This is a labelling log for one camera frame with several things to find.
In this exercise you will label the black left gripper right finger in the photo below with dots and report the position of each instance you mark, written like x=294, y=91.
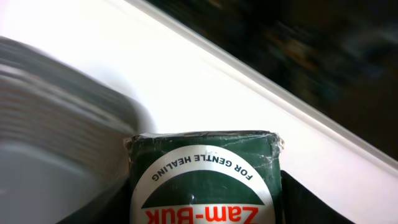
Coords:
x=301, y=206

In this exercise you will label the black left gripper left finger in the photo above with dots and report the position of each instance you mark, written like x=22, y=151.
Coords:
x=110, y=207

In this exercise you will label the green Zam-Buk tin box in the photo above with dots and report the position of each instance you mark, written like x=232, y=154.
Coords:
x=206, y=177

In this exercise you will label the black plastic mesh basket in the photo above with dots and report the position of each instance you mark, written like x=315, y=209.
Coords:
x=62, y=136

